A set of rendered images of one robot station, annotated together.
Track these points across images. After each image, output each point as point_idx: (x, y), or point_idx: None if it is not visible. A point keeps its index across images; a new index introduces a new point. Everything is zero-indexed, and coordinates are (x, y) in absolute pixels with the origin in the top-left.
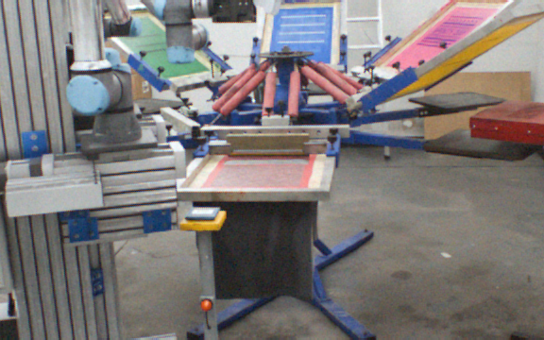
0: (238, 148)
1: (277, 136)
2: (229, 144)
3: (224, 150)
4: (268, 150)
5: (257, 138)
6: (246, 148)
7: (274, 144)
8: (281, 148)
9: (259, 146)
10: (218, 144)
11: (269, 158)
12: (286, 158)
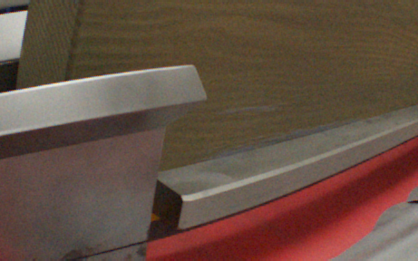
0: (218, 137)
1: None
2: (198, 79)
3: (60, 222)
4: (416, 119)
5: (381, 6)
6: (299, 120)
7: None
8: None
9: (373, 88)
10: None
11: (357, 170)
12: (407, 148)
